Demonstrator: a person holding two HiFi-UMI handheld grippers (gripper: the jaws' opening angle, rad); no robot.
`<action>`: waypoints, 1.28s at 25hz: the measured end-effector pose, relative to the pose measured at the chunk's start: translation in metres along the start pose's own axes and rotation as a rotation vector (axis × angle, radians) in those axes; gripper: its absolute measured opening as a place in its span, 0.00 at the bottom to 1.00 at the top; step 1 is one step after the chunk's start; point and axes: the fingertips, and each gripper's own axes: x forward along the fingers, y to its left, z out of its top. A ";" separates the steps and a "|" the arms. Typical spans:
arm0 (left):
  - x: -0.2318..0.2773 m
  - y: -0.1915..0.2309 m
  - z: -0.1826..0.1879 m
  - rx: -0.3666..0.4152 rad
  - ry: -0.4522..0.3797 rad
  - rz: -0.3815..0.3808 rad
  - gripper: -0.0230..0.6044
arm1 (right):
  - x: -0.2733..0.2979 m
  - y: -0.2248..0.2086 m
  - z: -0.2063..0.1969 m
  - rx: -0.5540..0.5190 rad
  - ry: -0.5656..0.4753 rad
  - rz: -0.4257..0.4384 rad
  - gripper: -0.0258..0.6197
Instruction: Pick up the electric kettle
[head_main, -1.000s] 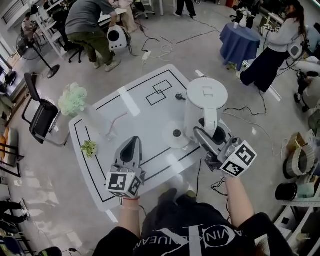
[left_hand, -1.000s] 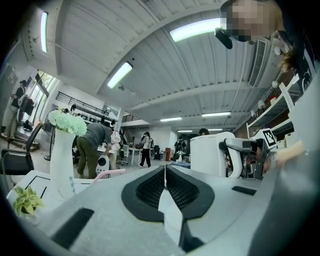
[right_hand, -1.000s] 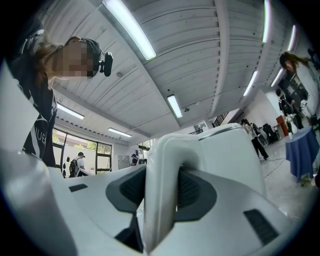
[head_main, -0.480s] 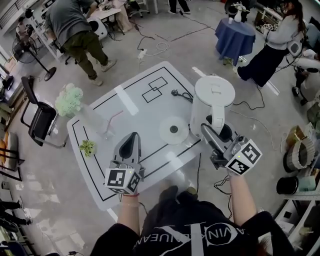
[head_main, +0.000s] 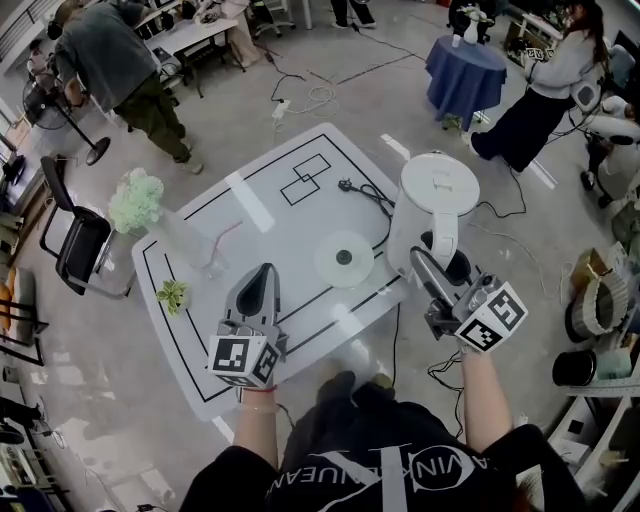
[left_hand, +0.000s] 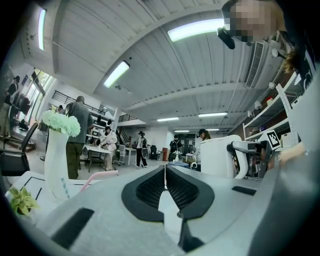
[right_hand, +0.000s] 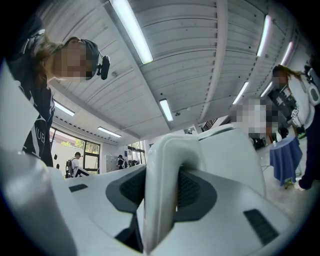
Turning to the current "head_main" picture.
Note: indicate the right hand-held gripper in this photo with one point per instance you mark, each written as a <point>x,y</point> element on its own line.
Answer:
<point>492,312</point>

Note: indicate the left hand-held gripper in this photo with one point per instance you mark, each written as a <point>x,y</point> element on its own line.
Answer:
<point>232,352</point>

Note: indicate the white electric kettle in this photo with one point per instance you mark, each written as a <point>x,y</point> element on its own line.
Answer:
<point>425,210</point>

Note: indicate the person's left forearm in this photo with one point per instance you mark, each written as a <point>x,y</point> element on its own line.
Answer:
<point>256,430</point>

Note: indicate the person's right forearm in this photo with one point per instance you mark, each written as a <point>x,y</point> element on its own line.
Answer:
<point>485,400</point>

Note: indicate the round white kettle base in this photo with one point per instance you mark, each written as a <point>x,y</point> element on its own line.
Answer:
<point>345,257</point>

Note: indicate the clear glass with pink straw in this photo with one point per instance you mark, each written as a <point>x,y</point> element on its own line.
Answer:
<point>216,262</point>

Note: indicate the small green potted plant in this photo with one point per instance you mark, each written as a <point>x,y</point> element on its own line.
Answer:
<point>173,295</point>

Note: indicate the clear glass vase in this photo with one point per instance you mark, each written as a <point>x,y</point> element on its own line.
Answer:
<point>180,240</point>

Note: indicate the person's dark shoes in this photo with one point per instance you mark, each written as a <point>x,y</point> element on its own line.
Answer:
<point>345,385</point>

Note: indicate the pale green flower bouquet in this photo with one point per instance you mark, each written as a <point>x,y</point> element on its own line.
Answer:
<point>136,200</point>

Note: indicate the woven wicker basket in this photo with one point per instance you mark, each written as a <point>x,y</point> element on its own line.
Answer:
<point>600,305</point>

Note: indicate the black cylindrical container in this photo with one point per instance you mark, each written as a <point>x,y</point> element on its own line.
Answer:
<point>575,368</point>

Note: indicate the white power strip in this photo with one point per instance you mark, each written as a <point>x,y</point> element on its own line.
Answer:
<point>280,109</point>

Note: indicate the round table with blue cloth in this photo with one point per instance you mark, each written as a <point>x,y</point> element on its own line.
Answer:
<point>465,80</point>

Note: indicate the black metal chair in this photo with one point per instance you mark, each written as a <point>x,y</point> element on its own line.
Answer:
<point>80,245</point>

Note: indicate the person's black printed shirt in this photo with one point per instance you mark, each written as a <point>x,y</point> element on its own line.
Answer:
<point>380,460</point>

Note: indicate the small white cup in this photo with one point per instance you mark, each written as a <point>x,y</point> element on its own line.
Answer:
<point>455,41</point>

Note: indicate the white shelf unit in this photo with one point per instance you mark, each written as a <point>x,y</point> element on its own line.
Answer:
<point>595,440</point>

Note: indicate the white vase with flowers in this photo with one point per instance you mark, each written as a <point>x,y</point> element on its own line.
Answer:
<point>470,30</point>

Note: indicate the white desk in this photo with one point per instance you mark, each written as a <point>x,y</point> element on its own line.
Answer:
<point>192,35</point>

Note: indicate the black standing fan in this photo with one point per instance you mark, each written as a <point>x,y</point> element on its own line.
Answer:
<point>45,107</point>

